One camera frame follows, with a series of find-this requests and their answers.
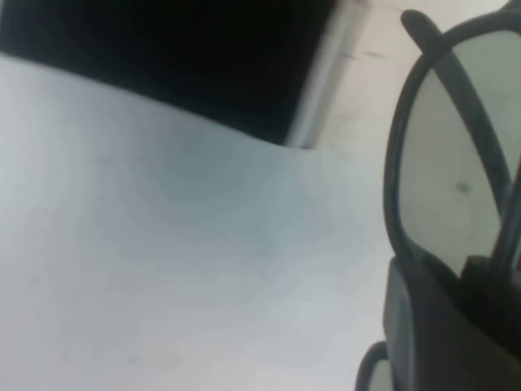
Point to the black framed glasses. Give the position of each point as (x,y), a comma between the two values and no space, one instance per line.
(394,171)

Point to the grey glasses case, orange print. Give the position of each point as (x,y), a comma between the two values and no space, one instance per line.
(183,61)

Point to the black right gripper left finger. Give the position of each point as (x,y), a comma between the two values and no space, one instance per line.
(419,326)

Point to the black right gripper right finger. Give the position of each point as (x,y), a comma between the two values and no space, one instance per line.
(494,317)

